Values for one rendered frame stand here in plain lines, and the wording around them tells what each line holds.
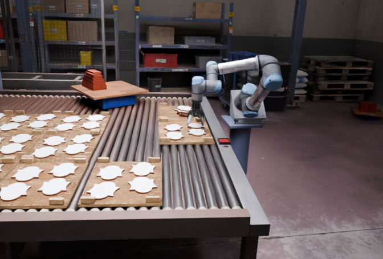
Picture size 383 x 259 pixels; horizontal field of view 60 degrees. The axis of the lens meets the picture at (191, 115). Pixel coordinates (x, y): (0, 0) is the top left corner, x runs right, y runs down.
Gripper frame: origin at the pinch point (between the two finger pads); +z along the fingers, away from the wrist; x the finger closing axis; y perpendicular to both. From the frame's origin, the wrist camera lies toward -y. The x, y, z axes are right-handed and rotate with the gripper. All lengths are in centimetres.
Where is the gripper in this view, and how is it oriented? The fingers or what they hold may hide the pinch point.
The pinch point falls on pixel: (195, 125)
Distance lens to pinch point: 234.2
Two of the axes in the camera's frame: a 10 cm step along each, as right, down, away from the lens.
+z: -0.5, 9.4, 3.4
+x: 9.9, 0.1, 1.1
